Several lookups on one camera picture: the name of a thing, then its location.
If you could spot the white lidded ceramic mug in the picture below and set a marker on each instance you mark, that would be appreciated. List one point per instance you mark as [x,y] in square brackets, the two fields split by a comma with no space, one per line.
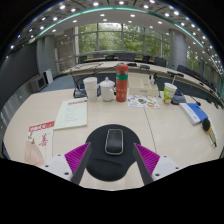
[107,90]

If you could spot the white floor appliance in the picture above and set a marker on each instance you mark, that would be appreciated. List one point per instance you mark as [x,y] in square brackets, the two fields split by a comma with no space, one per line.
[49,76]

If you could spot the black computer mouse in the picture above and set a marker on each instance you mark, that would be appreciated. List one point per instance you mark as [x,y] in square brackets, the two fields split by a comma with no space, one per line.
[114,142]

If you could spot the white document with red heading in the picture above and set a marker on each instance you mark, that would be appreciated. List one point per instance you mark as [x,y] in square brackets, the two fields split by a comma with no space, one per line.
[71,114]

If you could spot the grey cabinet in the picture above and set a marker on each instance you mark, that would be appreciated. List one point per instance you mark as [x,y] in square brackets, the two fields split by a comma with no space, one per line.
[38,84]

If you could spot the colourful printed leaflet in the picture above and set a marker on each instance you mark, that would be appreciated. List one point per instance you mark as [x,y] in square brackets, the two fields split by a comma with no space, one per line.
[143,101]

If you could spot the dark office chairs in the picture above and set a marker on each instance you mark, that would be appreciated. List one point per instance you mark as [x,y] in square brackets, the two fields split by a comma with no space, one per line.
[160,61]

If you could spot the black mouse pad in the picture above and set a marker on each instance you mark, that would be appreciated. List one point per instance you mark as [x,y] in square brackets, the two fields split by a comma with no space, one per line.
[111,166]

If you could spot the green and white paper cup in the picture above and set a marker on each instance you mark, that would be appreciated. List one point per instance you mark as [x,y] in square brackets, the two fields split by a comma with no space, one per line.
[169,94]

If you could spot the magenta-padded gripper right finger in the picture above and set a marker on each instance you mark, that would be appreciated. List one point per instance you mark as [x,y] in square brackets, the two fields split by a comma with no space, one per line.
[147,158]

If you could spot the ceiling lights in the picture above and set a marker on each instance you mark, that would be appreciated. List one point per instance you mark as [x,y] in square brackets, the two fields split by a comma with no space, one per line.
[101,15]

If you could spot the blue and white book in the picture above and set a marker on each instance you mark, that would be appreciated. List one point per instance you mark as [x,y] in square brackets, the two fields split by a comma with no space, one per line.
[196,112]

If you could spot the red bottle with green band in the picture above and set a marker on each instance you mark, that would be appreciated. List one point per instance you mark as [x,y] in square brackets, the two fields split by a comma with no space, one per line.
[122,86]

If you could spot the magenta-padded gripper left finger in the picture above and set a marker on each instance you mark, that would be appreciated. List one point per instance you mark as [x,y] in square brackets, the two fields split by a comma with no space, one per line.
[77,157]

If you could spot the red and white pamphlet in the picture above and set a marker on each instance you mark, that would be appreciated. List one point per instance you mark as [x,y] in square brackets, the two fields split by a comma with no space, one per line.
[40,141]

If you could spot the black conference microphone unit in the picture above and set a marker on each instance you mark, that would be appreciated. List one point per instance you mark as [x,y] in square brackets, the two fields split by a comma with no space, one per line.
[180,98]
[80,92]

